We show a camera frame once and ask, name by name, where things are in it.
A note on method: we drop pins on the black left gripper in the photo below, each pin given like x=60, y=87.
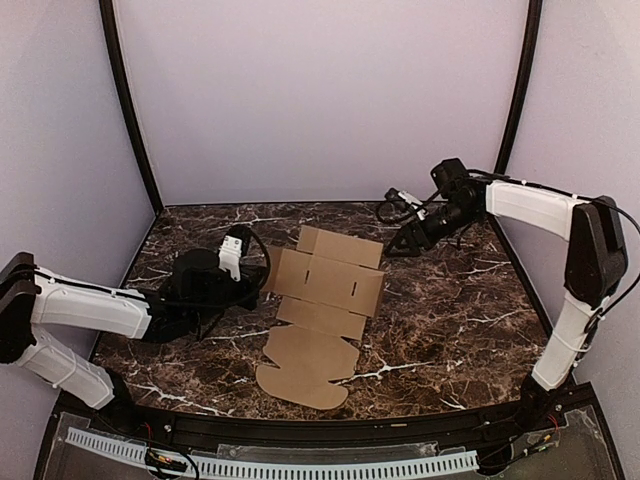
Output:
x=246, y=299

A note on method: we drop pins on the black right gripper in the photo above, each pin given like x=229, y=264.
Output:
x=408, y=233

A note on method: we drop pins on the brown cardboard box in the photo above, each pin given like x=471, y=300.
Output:
x=330, y=285

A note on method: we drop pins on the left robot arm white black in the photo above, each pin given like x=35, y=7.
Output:
x=203, y=284

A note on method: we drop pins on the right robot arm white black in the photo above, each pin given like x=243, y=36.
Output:
x=596, y=257

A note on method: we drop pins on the left small circuit board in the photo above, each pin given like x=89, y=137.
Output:
x=162, y=462

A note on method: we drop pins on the small circuit board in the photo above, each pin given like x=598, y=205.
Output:
x=162, y=462
x=541, y=444

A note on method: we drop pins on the right small circuit board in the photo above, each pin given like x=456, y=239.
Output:
x=541, y=444

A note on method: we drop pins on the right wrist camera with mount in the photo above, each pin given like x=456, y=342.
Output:
x=410, y=205

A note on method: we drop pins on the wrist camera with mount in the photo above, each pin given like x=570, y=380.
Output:
x=234, y=246
x=410, y=205

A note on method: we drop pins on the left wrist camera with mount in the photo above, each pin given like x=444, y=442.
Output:
x=234, y=246

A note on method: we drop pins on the black front table rail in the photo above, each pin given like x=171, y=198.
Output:
x=478, y=427

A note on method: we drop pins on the white slotted cable duct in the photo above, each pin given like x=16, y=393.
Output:
x=236, y=462

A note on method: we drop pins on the right black frame post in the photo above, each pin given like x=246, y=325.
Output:
x=525, y=66

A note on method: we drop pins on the black frame post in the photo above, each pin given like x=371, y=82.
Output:
x=128, y=110
x=525, y=66

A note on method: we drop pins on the left black frame post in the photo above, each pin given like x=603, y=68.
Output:
x=128, y=110

